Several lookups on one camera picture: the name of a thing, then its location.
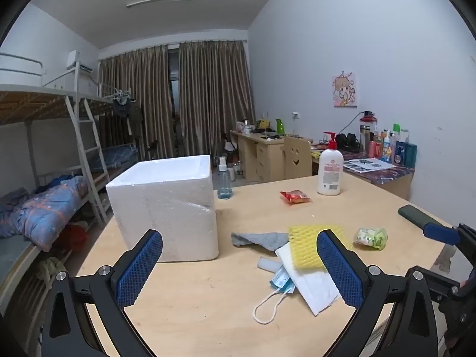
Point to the blue garment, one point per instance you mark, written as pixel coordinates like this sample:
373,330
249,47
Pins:
61,180

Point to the row of toiletry bottles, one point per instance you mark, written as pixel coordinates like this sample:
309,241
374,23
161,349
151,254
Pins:
399,152

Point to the clear spray bottle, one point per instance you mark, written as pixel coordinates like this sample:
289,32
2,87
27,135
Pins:
224,186

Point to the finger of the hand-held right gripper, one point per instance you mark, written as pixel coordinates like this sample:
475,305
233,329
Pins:
440,232
444,282

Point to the blue plaid bedding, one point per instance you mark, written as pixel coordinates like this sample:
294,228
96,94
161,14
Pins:
115,156

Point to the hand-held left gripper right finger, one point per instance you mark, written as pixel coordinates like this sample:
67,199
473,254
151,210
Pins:
340,267

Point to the blue orange quilt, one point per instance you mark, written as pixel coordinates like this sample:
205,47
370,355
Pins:
44,212

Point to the pink cartoon wall poster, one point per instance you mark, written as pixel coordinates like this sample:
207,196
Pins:
345,90

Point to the yellow black box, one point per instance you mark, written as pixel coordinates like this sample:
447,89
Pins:
264,124

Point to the white lotion pump bottle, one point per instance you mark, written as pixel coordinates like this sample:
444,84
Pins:
330,171

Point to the small translucent plastic wrapper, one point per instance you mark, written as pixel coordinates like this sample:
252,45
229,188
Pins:
269,264

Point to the blue face mask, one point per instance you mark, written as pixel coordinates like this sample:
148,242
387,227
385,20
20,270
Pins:
282,280

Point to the white metal bunk bed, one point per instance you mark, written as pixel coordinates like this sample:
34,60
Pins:
89,156

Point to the white face mask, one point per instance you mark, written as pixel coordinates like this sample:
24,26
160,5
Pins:
312,286

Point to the ceiling tube light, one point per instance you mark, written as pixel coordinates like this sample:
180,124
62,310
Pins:
163,0

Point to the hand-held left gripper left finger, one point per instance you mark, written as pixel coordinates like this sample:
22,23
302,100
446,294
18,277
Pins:
139,267

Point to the grey cloth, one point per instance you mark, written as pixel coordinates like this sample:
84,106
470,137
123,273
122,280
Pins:
267,238

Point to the printed paper sheet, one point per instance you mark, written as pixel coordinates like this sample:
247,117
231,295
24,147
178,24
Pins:
368,164

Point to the dark hanging clothes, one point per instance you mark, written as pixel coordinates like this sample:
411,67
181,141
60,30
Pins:
132,115

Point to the wooden desk with drawers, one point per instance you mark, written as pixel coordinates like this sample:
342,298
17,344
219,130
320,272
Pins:
260,156

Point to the brown curtain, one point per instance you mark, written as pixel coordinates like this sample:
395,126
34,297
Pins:
215,96
141,100

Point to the green plastic holder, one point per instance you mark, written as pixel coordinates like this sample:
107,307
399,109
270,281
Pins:
280,126

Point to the black phone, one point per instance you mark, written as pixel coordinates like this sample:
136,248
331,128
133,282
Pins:
412,214

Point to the red lid water bottle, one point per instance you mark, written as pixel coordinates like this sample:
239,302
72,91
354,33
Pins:
367,134

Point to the red bag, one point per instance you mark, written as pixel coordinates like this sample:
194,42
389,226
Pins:
74,238

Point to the wooden smiley chair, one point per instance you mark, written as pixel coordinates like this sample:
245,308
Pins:
297,160

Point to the desk with patterned cover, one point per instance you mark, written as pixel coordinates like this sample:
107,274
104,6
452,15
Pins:
386,180

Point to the green white plastic packet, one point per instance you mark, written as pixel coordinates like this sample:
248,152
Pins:
372,238

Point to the white foam box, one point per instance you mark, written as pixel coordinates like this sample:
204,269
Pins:
167,200

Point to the khaki cloth bundle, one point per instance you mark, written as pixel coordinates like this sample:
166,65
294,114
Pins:
50,271

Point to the yellow sponge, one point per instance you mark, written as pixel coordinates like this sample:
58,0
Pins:
303,245

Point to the red snack packet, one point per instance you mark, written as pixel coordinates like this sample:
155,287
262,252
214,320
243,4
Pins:
293,197

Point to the white air conditioner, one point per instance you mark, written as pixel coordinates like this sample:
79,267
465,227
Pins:
76,59

